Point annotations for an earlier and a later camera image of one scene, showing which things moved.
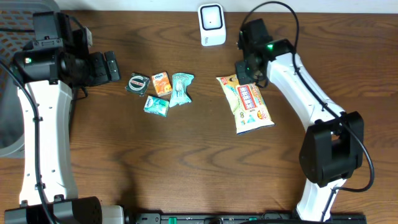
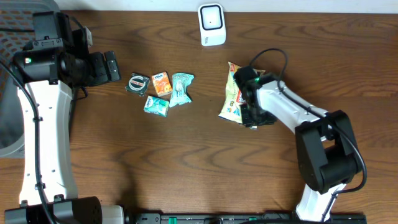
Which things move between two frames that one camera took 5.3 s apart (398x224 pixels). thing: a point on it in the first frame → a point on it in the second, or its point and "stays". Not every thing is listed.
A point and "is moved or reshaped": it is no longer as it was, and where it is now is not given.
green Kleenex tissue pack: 157,106 stays
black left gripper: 102,74 stays
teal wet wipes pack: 179,91 stays
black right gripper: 242,78 → 247,122
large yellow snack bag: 247,103 is moved or reshaped
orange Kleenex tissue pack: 161,83 stays
